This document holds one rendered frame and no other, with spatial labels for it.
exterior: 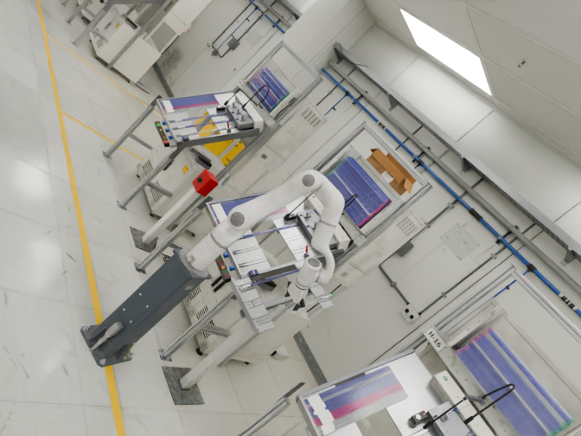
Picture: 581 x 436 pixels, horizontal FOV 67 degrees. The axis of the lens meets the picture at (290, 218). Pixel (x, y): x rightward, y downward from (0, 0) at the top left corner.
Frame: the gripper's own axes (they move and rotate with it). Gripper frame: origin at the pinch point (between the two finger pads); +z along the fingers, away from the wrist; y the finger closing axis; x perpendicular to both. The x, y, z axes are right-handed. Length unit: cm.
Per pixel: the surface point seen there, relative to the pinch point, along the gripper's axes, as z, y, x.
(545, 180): -42, -32, 266
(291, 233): 12, -58, 38
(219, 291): 67, -62, 1
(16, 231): 36, -107, -114
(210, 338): 83, -36, -12
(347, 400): 11, 53, 8
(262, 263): 17.1, -41.2, 8.5
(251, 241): 18, -60, 10
